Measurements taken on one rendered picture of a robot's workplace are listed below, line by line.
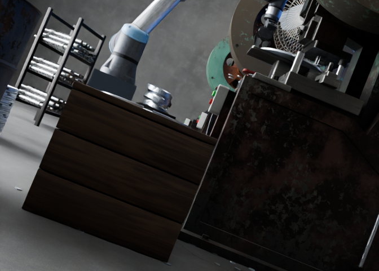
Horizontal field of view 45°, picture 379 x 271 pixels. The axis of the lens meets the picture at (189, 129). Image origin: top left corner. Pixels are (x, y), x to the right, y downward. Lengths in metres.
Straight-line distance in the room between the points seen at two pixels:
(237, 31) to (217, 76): 1.72
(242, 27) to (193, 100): 5.28
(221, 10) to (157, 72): 1.67
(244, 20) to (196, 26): 5.44
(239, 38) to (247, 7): 0.23
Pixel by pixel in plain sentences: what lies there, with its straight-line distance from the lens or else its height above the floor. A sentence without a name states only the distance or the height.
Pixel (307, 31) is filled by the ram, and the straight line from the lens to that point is 1.97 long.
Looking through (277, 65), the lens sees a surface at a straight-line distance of 1.91.
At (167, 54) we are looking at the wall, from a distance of 8.64.
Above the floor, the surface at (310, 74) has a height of 0.76.
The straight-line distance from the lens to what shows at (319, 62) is 1.98.
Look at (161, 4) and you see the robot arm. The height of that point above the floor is 0.84.
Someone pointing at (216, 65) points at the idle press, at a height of 1.25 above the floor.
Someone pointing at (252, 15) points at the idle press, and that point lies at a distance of 3.37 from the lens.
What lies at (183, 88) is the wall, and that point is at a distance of 8.54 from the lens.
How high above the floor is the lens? 0.30
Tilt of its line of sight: 2 degrees up
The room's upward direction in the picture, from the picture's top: 22 degrees clockwise
